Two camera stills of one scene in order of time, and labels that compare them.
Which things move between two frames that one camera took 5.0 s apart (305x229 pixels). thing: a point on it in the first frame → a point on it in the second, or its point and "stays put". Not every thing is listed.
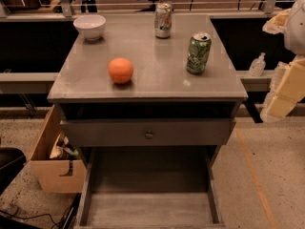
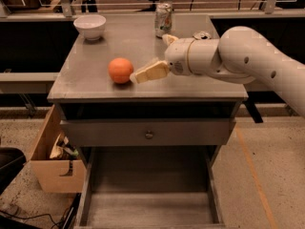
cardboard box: [56, 164] stays put
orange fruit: [120, 70] stays put
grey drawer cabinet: [147, 81] stays put
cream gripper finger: [277, 24] → [169, 39]
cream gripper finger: [287, 90] → [155, 70]
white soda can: [163, 15] stays put
